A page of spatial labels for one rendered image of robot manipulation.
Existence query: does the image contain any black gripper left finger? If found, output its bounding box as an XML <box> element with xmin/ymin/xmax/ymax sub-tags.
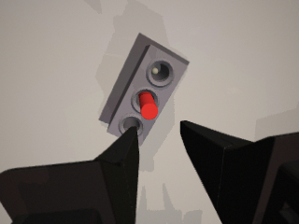
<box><xmin>0</xmin><ymin>126</ymin><xmax>139</xmax><ymax>224</ymax></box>

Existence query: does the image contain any red peg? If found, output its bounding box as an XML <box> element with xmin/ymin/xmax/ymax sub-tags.
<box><xmin>138</xmin><ymin>91</ymin><xmax>158</xmax><ymax>119</ymax></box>

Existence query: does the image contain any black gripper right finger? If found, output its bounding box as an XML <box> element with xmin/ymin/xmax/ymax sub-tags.
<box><xmin>180</xmin><ymin>120</ymin><xmax>299</xmax><ymax>224</ymax></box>

